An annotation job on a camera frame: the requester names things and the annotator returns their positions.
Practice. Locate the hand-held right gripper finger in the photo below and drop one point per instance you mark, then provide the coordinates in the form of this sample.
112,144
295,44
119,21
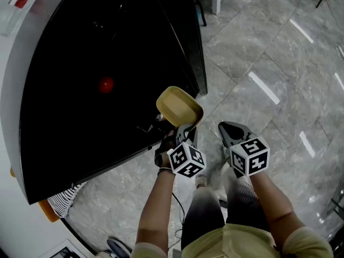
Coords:
233,124
223,137

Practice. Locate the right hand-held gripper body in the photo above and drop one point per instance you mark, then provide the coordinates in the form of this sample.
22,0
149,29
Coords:
250,156

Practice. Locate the white power strip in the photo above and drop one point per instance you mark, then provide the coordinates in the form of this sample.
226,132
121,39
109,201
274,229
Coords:
340,50

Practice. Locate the metal rack frame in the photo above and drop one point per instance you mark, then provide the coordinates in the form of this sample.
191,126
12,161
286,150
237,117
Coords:
334,214

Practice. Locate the black and white striped blanket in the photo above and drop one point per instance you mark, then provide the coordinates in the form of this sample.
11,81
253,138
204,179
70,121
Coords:
64,200

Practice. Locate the person's cream knit sweater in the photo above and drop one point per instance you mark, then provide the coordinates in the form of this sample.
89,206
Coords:
236,243

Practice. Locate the orange sofa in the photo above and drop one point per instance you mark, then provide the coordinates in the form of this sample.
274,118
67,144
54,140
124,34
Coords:
49,212

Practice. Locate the black stool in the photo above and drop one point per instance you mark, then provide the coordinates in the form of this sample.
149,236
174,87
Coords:
202,13

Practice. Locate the yellow plastic bowl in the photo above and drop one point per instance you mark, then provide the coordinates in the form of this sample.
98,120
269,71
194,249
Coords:
178,107

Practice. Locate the teal bag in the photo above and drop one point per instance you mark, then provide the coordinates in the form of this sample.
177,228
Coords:
198,14

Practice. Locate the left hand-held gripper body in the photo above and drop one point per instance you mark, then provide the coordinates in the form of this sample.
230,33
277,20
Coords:
186,160

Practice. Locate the person's left forearm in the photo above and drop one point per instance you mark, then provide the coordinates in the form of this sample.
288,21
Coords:
156,211

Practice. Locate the person's left fluffy slipper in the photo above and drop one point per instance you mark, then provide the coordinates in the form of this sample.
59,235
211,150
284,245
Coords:
201,181

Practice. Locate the dark wristband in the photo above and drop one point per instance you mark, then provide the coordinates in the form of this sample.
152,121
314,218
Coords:
164,170

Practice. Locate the red tomato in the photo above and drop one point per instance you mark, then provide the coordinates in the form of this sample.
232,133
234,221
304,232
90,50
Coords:
106,85

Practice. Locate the person's right forearm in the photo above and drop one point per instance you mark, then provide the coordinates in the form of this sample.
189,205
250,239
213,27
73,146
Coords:
274,206

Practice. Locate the dark grey oval device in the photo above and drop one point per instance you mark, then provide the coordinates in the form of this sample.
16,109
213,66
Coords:
118,247

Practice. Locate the person's left hand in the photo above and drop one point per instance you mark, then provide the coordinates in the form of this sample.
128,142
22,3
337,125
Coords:
162,152

